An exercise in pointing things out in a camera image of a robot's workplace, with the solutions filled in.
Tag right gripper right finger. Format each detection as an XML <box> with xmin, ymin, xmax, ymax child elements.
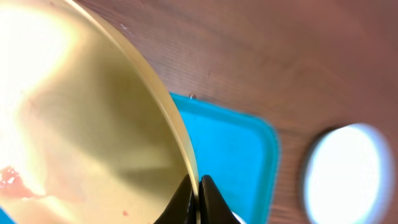
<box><xmin>198</xmin><ymin>175</ymin><xmax>241</xmax><ymax>224</ymax></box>

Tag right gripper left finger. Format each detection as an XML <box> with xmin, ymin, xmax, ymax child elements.
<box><xmin>154</xmin><ymin>175</ymin><xmax>197</xmax><ymax>224</ymax></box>

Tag green rimmed plate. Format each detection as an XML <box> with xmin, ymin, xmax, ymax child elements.
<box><xmin>1</xmin><ymin>1</ymin><xmax>198</xmax><ymax>223</ymax></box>

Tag light blue plate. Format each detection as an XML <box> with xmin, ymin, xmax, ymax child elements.
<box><xmin>300</xmin><ymin>123</ymin><xmax>395</xmax><ymax>223</ymax></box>

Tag teal plastic serving tray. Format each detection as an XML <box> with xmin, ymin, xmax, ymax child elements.
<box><xmin>1</xmin><ymin>93</ymin><xmax>279</xmax><ymax>223</ymax></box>

